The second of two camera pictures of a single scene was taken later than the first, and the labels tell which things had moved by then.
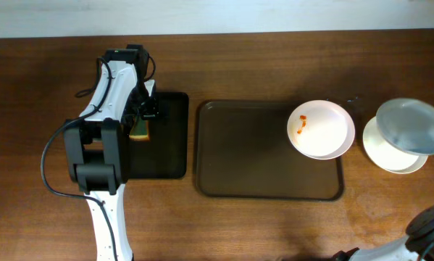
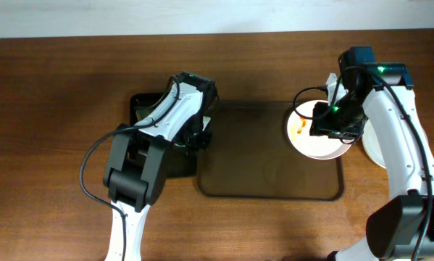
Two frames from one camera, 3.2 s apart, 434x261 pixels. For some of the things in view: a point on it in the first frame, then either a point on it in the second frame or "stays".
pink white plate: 321,129 stays
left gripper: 150,109 -> 193,139
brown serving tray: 243,150 stays
